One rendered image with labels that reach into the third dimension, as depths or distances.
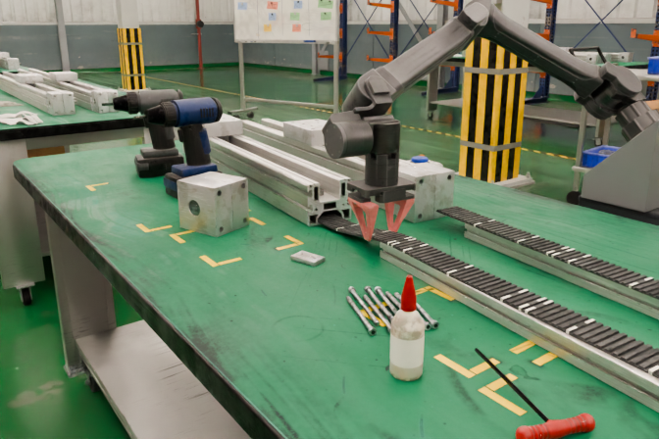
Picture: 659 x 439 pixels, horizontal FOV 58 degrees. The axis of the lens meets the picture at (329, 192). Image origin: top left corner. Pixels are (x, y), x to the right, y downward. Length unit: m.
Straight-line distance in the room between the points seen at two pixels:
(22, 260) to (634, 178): 2.30
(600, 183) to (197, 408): 1.11
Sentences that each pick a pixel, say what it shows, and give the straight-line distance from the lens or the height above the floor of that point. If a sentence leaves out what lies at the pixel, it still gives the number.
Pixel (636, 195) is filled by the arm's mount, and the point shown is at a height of 0.81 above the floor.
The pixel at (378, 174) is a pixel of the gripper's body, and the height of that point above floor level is 0.92.
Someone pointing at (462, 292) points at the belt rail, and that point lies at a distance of 0.88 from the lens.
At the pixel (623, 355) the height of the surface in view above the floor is 0.81.
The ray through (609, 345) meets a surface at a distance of 0.76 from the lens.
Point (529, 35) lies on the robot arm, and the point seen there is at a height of 1.13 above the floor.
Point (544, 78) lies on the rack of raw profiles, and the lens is 9.64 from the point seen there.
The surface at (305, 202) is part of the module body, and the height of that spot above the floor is 0.83.
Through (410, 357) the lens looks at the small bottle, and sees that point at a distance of 0.68.
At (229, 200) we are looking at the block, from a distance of 1.13.
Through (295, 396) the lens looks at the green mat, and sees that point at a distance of 0.67.
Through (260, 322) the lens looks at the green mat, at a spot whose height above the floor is 0.78.
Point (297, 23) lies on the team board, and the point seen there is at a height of 1.17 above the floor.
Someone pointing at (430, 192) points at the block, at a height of 0.84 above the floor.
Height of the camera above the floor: 1.16
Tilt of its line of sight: 16 degrees down
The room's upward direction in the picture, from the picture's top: straight up
